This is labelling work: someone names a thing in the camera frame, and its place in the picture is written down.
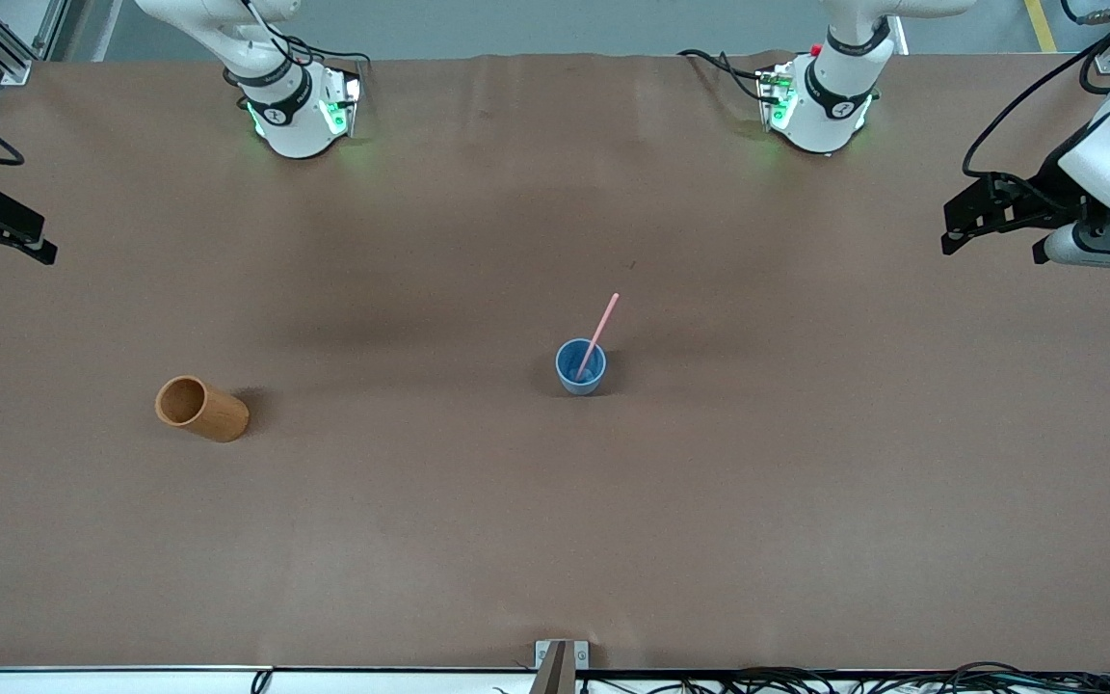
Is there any pink straw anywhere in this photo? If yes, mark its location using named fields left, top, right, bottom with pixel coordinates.
left=574, top=292, right=621, bottom=381

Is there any brown wooden cup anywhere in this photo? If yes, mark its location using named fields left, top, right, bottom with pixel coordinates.
left=154, top=374, right=251, bottom=444

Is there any blue plastic cup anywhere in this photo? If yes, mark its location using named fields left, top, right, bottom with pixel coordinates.
left=555, top=337, right=608, bottom=396

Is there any brown table cover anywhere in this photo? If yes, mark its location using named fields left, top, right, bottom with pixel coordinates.
left=0, top=50, right=1110, bottom=673

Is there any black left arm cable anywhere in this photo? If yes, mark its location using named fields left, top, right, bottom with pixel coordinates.
left=962, top=0, right=1110, bottom=208

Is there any black left base cable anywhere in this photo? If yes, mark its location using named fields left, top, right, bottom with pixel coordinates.
left=678, top=48, right=770, bottom=105

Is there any black base cable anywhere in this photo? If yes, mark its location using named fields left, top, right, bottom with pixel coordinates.
left=678, top=48, right=770, bottom=105
left=242, top=0, right=371, bottom=76

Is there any black right base cable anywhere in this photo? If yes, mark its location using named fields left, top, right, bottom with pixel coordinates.
left=242, top=0, right=371, bottom=76

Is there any white table edge rail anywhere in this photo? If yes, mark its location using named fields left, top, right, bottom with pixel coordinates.
left=0, top=665, right=1110, bottom=694

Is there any black cable bundle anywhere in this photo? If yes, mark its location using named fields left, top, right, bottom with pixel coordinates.
left=488, top=661, right=1110, bottom=694

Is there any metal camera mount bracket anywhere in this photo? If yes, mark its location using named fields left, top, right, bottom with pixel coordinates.
left=531, top=639, right=591, bottom=694

